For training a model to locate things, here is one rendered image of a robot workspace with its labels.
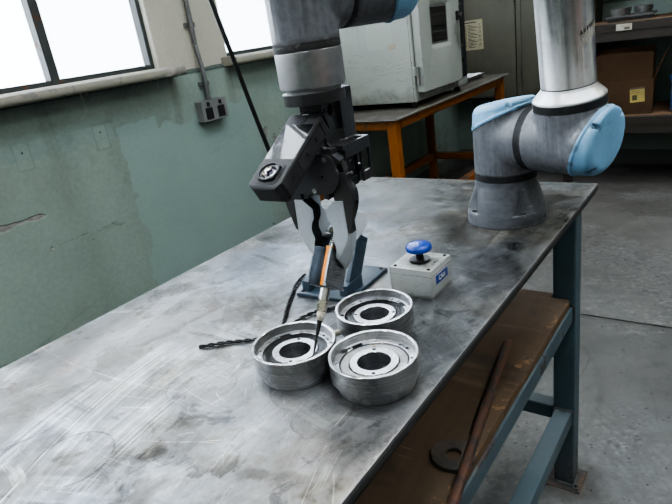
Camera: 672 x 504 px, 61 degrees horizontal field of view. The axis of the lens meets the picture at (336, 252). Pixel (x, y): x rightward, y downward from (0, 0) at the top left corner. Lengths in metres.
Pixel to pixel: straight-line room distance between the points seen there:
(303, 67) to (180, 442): 0.42
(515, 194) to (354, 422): 0.62
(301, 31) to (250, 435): 0.43
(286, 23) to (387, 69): 2.35
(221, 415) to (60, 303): 1.69
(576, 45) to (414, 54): 1.97
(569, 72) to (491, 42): 3.57
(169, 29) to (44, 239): 1.01
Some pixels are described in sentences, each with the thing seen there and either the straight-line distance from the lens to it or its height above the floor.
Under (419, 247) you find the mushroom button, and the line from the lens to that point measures 0.86.
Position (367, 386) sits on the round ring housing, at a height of 0.83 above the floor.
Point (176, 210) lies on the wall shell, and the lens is 2.58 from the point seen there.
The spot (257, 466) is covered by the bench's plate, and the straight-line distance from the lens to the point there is 0.61.
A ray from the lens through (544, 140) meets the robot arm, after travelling 1.02.
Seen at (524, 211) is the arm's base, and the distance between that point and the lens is 1.13.
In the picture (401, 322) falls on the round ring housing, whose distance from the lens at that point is 0.74.
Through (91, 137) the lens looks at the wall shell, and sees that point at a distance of 2.35.
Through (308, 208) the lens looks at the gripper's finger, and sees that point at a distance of 0.68.
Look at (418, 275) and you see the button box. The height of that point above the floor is 0.84.
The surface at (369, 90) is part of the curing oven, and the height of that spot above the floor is 0.88.
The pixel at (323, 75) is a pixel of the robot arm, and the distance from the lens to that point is 0.63.
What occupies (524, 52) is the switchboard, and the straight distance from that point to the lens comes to 4.49.
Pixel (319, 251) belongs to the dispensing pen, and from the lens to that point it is 0.69.
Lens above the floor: 1.19
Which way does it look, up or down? 21 degrees down
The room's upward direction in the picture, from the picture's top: 9 degrees counter-clockwise
